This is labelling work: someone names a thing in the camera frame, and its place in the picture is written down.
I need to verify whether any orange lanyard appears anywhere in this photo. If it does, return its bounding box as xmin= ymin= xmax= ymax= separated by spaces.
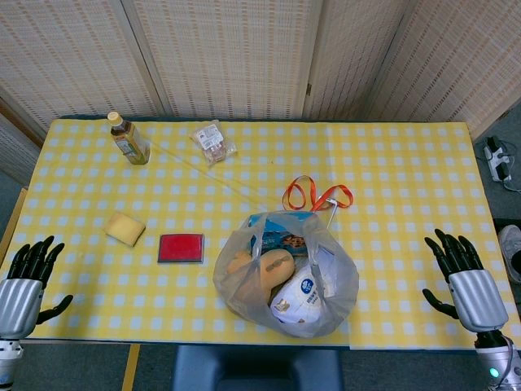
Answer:
xmin=282 ymin=174 xmax=354 ymax=212

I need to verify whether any white power strip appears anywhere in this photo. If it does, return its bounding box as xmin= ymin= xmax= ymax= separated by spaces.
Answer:
xmin=483 ymin=136 xmax=513 ymax=183

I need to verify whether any dark blue chair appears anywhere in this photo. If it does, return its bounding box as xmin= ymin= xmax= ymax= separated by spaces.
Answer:
xmin=170 ymin=345 xmax=346 ymax=391

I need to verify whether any yellow sponge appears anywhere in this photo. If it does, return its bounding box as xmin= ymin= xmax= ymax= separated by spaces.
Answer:
xmin=103 ymin=211 xmax=147 ymax=248

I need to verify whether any tea bottle yellow cap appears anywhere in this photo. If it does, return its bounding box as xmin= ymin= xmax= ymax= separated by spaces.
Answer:
xmin=107 ymin=112 xmax=151 ymax=166

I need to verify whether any clear snack packet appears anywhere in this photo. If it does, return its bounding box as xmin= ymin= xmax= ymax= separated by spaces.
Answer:
xmin=190 ymin=120 xmax=239 ymax=167

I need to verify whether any grey sneaker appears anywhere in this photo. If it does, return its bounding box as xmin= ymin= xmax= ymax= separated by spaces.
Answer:
xmin=497 ymin=225 xmax=521 ymax=285

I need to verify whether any yellow checkered tablecloth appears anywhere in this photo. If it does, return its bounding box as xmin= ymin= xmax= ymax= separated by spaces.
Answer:
xmin=0 ymin=117 xmax=521 ymax=351

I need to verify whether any orange bread roll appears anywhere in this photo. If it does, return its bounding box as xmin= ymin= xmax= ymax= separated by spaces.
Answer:
xmin=225 ymin=248 xmax=296 ymax=305

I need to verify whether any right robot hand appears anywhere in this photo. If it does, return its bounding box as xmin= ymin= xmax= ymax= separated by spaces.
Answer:
xmin=422 ymin=228 xmax=510 ymax=332

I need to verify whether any red flat box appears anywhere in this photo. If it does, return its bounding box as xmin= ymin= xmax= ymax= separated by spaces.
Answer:
xmin=157 ymin=233 xmax=205 ymax=265

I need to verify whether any translucent plastic bag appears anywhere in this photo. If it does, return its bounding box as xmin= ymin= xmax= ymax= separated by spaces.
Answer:
xmin=212 ymin=210 xmax=360 ymax=339

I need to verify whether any woven folding screen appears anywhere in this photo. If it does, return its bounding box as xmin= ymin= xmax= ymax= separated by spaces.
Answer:
xmin=0 ymin=0 xmax=521 ymax=172

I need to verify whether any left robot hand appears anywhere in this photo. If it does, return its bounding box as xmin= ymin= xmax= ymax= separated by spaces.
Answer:
xmin=0 ymin=235 xmax=74 ymax=340

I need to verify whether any white round package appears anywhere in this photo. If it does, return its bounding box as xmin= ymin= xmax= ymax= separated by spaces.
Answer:
xmin=269 ymin=271 xmax=326 ymax=325

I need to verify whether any blue snack box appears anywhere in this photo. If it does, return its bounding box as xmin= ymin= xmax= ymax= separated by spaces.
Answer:
xmin=247 ymin=210 xmax=318 ymax=257

